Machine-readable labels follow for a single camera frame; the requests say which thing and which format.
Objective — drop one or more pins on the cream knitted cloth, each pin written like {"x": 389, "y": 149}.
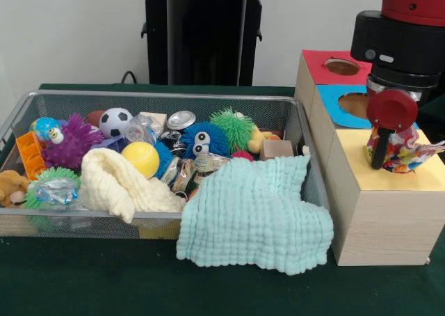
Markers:
{"x": 104, "y": 183}

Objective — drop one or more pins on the green spiky ball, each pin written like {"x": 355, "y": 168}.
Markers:
{"x": 43, "y": 177}

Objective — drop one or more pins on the orange plastic grid tray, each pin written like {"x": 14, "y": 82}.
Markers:
{"x": 31, "y": 156}

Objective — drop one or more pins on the purple spiky toy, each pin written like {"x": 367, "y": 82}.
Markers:
{"x": 73, "y": 145}

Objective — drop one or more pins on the green spiky toy with eyes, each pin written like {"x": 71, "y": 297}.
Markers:
{"x": 234, "y": 128}

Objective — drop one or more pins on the black and white soccer ball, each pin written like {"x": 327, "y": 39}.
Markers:
{"x": 115, "y": 122}

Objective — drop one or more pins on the brown wooden block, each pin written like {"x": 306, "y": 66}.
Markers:
{"x": 278, "y": 149}

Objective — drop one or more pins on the wooden box with three holes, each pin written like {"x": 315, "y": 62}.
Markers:
{"x": 382, "y": 225}

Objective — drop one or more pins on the shallow clear mesh bin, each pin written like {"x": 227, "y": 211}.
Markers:
{"x": 69, "y": 225}

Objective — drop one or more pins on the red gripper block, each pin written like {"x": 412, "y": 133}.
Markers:
{"x": 392, "y": 110}

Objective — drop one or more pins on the mint green knitted cloth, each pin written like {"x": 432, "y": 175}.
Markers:
{"x": 250, "y": 218}

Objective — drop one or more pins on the yellow ball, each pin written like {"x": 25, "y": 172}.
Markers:
{"x": 139, "y": 157}

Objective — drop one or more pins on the blue spiky toy with eyes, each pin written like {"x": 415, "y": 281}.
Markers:
{"x": 201, "y": 138}

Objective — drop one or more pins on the multicolour dotted cloth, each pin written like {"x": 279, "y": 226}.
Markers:
{"x": 405, "y": 152}

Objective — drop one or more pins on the dark green side table cloth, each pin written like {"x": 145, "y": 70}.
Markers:
{"x": 434, "y": 117}

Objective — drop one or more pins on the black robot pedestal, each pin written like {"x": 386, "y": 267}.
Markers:
{"x": 208, "y": 44}

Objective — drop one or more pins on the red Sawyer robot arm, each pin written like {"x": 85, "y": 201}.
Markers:
{"x": 400, "y": 44}

